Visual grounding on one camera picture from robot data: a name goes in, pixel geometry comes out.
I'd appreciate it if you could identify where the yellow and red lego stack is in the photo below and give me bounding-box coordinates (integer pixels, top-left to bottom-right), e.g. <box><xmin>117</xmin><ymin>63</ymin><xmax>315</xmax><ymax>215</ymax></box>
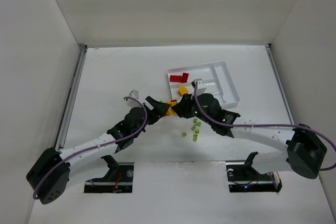
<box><xmin>165</xmin><ymin>100</ymin><xmax>178</xmax><ymax>116</ymax></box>

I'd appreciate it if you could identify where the yellow rounded lego piece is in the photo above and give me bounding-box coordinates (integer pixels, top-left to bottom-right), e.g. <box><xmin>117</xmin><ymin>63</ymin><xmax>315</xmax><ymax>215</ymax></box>
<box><xmin>178</xmin><ymin>86</ymin><xmax>189</xmax><ymax>97</ymax></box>

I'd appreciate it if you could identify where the red lego piece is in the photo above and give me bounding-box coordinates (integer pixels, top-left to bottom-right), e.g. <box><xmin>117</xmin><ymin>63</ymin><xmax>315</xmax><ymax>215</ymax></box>
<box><xmin>169</xmin><ymin>72</ymin><xmax>189</xmax><ymax>83</ymax></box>

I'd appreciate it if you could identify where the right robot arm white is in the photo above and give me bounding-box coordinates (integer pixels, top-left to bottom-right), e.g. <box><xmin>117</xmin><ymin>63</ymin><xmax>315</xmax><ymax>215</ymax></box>
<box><xmin>172</xmin><ymin>93</ymin><xmax>327</xmax><ymax>179</ymax></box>

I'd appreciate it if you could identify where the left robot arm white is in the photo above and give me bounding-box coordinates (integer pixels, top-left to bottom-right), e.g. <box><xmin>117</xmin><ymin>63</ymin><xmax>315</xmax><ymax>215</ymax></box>
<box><xmin>26</xmin><ymin>96</ymin><xmax>170</xmax><ymax>205</ymax></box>

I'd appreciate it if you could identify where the white divided tray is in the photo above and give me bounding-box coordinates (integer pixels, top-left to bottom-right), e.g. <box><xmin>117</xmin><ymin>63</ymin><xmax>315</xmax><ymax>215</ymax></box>
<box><xmin>167</xmin><ymin>61</ymin><xmax>240</xmax><ymax>109</ymax></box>

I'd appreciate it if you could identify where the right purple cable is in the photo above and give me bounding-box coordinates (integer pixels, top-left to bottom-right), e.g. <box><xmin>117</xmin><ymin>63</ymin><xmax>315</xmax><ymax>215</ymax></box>
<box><xmin>193</xmin><ymin>81</ymin><xmax>336</xmax><ymax>171</ymax></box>

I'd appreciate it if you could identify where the purple cable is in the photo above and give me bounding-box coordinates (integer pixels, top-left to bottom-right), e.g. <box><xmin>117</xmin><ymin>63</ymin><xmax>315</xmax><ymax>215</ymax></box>
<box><xmin>31</xmin><ymin>97</ymin><xmax>148</xmax><ymax>200</ymax></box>
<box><xmin>193</xmin><ymin>81</ymin><xmax>336</xmax><ymax>171</ymax></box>

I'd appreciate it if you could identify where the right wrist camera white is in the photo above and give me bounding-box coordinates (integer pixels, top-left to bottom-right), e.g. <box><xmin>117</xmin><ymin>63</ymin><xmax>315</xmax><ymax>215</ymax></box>
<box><xmin>192</xmin><ymin>79</ymin><xmax>206</xmax><ymax>95</ymax></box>

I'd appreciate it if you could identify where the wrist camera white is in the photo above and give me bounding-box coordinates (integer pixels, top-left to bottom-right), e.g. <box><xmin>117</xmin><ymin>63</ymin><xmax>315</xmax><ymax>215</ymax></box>
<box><xmin>192</xmin><ymin>79</ymin><xmax>206</xmax><ymax>95</ymax></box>
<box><xmin>128</xmin><ymin>90</ymin><xmax>139</xmax><ymax>99</ymax></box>

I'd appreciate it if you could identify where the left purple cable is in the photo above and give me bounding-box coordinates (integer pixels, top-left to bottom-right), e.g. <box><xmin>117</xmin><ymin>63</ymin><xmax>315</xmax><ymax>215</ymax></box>
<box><xmin>31</xmin><ymin>97</ymin><xmax>148</xmax><ymax>200</ymax></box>

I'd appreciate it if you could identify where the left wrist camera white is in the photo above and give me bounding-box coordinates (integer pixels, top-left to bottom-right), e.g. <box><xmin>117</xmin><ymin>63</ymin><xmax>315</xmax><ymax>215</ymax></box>
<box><xmin>128</xmin><ymin>90</ymin><xmax>139</xmax><ymax>99</ymax></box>

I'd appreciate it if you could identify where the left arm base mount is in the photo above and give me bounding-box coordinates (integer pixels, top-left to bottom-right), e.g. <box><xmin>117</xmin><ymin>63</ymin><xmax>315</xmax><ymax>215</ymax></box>
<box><xmin>83</xmin><ymin>155</ymin><xmax>134</xmax><ymax>194</ymax></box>

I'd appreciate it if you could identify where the left aluminium rail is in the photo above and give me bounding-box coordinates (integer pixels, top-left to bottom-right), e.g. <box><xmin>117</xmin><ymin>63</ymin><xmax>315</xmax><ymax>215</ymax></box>
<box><xmin>54</xmin><ymin>44</ymin><xmax>88</xmax><ymax>150</ymax></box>

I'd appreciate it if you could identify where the aluminium rail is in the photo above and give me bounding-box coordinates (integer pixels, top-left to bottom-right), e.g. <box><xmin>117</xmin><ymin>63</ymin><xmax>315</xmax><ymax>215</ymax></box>
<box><xmin>265</xmin><ymin>44</ymin><xmax>295</xmax><ymax>124</ymax></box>
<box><xmin>54</xmin><ymin>44</ymin><xmax>88</xmax><ymax>150</ymax></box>

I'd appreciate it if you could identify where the right aluminium rail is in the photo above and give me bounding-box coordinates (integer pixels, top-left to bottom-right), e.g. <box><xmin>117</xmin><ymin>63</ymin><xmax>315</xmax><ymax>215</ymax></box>
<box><xmin>265</xmin><ymin>44</ymin><xmax>295</xmax><ymax>124</ymax></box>

